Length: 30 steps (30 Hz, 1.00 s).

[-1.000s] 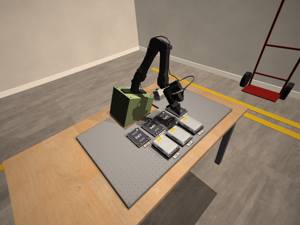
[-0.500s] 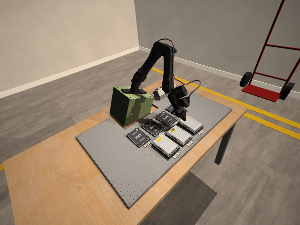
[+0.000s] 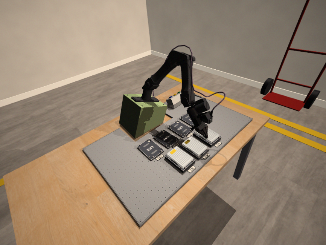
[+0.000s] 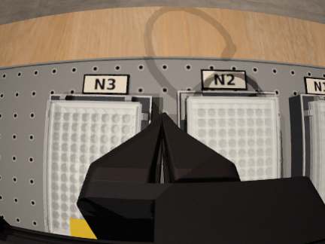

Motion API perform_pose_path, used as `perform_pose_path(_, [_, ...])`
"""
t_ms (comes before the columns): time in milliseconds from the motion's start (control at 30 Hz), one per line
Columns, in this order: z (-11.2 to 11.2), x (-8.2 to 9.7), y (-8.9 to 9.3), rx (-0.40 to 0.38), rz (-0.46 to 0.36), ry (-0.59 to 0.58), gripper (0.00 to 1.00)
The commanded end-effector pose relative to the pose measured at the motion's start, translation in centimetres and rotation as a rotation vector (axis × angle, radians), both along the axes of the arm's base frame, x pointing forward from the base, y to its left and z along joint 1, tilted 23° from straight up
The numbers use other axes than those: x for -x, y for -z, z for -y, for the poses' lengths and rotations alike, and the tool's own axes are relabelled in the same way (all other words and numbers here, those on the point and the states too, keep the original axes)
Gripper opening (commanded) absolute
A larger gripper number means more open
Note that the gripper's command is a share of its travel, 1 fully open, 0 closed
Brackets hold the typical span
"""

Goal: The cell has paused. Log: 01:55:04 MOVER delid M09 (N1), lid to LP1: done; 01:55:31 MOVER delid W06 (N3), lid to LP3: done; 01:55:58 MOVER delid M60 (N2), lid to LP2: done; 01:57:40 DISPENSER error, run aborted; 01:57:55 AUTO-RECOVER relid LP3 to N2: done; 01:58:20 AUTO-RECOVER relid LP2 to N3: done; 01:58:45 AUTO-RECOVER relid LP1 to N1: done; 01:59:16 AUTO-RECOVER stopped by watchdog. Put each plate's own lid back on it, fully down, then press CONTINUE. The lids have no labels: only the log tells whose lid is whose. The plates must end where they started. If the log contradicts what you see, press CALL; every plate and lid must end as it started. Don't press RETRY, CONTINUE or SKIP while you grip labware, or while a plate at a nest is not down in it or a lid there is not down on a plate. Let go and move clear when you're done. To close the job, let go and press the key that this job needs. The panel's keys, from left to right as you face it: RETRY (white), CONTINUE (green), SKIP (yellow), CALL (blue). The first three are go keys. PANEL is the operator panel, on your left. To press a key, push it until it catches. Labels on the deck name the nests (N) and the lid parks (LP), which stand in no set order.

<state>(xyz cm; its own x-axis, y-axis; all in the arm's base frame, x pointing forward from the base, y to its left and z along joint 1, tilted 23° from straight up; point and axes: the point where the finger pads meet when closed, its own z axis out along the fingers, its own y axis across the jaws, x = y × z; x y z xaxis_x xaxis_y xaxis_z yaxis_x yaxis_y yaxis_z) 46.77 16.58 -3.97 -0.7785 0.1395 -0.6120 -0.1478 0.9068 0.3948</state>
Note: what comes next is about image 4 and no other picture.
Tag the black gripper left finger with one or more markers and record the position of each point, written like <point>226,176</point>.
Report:
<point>138,158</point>

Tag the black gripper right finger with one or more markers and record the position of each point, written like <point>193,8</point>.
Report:
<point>187,160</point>

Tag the grey metal base plate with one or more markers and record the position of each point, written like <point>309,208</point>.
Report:
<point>25,89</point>

